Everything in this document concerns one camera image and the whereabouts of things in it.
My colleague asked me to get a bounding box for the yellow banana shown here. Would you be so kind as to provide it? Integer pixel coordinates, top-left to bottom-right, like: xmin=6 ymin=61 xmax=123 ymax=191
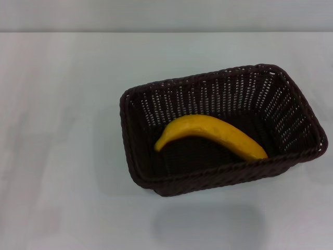
xmin=153 ymin=114 xmax=269 ymax=161

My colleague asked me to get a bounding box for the dark woven wicker basket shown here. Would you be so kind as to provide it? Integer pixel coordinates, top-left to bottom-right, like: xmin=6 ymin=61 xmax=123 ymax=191
xmin=119 ymin=63 xmax=329 ymax=198

